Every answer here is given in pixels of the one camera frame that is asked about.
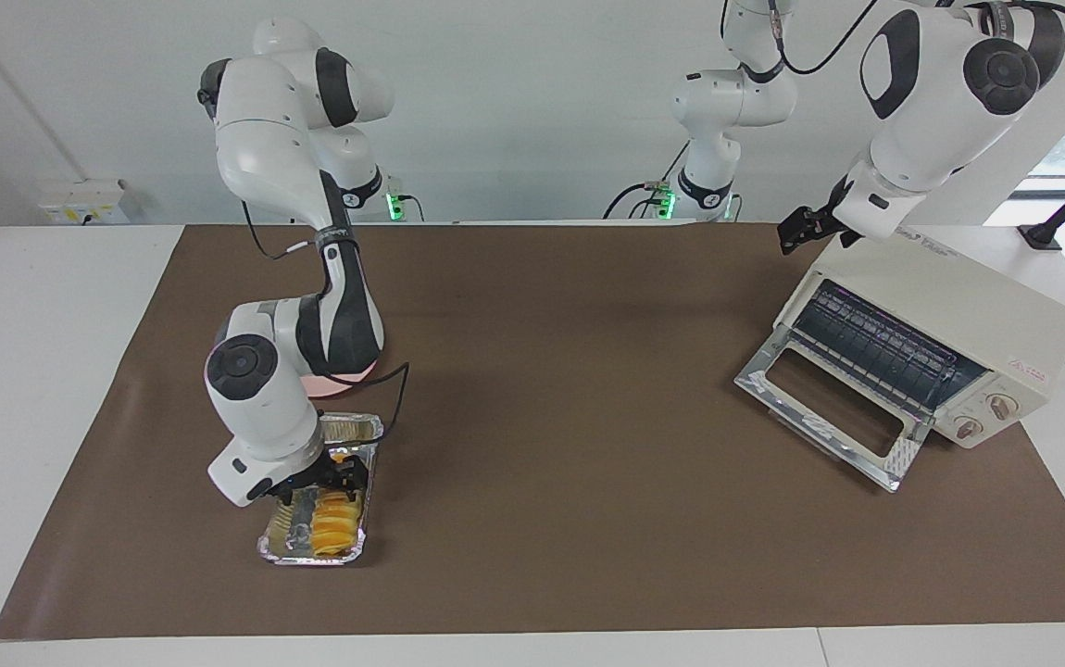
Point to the glass oven door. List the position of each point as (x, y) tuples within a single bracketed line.
[(778, 398)]

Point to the silver foil baking tray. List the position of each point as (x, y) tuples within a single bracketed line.
[(278, 547)]

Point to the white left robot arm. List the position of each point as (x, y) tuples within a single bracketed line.
[(931, 120)]

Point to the yellow ridged bread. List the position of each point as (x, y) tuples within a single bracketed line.
[(333, 528)]

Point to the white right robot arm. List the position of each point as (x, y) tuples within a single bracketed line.
[(264, 398)]

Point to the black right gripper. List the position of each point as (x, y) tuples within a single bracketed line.
[(329, 477)]

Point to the pink round plate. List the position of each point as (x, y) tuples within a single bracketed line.
[(352, 378)]

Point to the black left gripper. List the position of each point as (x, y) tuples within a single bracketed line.
[(829, 218)]

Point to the brown table mat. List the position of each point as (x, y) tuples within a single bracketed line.
[(532, 574)]

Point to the cream toaster oven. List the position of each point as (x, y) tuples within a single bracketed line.
[(977, 306)]

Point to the white wall socket box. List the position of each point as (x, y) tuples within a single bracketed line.
[(83, 204)]

